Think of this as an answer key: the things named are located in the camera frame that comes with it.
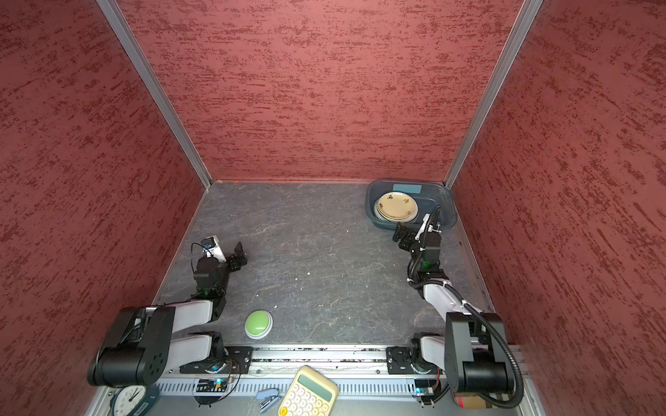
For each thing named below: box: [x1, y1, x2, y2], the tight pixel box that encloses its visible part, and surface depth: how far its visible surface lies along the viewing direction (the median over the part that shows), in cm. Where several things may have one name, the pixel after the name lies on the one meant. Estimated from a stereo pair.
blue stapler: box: [255, 389, 281, 415], surface depth 69 cm
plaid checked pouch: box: [452, 391, 494, 410], surface depth 68 cm
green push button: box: [244, 309, 274, 340], surface depth 81 cm
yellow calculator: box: [278, 364, 340, 416], surface depth 68 cm
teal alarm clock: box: [110, 383, 161, 416], surface depth 66 cm
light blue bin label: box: [391, 183, 423, 194], surface depth 116 cm
